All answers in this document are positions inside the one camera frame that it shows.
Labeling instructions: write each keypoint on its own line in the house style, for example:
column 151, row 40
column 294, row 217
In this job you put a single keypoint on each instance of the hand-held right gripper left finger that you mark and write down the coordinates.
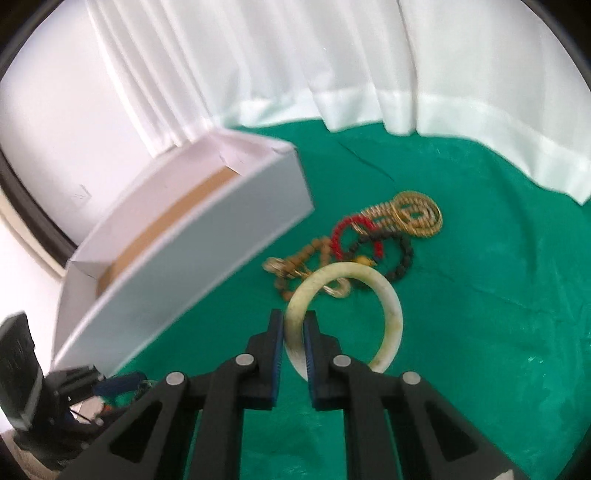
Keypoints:
column 278, row 350

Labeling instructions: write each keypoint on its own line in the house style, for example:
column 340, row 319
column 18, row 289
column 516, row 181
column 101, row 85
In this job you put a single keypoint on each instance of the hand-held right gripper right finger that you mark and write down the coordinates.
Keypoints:
column 308, row 355

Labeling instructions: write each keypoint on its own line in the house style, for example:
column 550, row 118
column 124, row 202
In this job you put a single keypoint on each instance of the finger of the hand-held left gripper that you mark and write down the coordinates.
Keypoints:
column 122, row 383

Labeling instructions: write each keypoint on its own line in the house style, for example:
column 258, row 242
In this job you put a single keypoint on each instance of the pale jade bangle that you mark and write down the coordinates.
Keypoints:
column 392, row 314

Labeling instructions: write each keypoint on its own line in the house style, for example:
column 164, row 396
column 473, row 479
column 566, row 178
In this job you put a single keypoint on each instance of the white cardboard box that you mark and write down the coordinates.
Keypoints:
column 184, row 258

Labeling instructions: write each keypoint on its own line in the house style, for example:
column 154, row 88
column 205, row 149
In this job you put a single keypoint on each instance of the green cloth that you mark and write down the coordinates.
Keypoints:
column 461, row 323

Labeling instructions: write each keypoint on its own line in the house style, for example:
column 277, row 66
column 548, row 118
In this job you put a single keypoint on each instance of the gold bangle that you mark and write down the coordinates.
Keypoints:
column 418, row 220

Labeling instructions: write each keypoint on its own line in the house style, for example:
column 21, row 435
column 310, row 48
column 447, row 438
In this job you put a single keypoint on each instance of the white curtain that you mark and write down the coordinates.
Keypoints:
column 323, row 55

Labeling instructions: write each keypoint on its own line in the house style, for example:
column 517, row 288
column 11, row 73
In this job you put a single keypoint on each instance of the black window frame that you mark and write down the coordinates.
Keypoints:
column 32, row 217

